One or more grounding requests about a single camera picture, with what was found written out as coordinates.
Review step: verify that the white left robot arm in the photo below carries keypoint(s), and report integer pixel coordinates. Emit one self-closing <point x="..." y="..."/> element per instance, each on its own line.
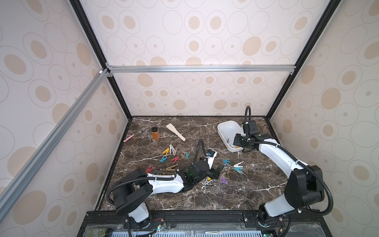
<point x="129" y="193"/>

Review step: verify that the tan clothespin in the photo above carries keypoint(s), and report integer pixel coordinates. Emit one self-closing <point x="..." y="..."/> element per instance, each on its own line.
<point x="172" y="168"/>

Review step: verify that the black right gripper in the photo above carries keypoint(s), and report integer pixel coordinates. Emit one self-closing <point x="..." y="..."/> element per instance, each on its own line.
<point x="238" y="141"/>

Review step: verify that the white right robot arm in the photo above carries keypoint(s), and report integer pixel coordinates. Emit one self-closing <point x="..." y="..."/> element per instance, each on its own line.
<point x="305" y="189"/>

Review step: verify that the wooden spatula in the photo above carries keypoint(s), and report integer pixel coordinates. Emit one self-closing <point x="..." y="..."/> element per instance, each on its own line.
<point x="173" y="129"/>

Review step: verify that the white clothespin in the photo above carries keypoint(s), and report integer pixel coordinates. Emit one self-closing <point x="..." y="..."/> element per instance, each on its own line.
<point x="172" y="150"/>

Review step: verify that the horizontal aluminium rail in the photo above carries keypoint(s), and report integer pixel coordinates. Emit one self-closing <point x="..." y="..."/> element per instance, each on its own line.
<point x="202" y="68"/>

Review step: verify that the dark red clothespin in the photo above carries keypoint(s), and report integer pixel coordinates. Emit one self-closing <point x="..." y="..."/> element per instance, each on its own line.
<point x="150" y="170"/>

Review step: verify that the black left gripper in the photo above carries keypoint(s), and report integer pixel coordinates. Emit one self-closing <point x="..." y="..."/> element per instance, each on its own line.
<point x="214" y="175"/>

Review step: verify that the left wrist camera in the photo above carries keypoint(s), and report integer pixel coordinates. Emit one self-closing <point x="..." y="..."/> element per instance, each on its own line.
<point x="210" y="157"/>

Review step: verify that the teal clothespin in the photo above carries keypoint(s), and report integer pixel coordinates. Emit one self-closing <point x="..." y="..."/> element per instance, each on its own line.
<point x="239" y="170"/>

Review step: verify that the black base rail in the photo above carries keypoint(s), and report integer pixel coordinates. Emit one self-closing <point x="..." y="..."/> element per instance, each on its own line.
<point x="206" y="223"/>

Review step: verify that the pink pen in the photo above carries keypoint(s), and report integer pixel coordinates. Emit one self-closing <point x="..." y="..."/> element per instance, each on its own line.
<point x="128" y="138"/>

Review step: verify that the left diagonal aluminium rail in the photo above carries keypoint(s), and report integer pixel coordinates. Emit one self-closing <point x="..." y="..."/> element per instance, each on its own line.
<point x="39" y="157"/>

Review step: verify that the white plastic storage box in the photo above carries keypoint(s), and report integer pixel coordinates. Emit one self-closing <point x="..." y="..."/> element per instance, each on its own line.
<point x="227" y="131"/>

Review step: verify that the amber jar black lid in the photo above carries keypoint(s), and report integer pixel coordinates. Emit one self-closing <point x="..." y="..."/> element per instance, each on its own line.
<point x="155" y="133"/>

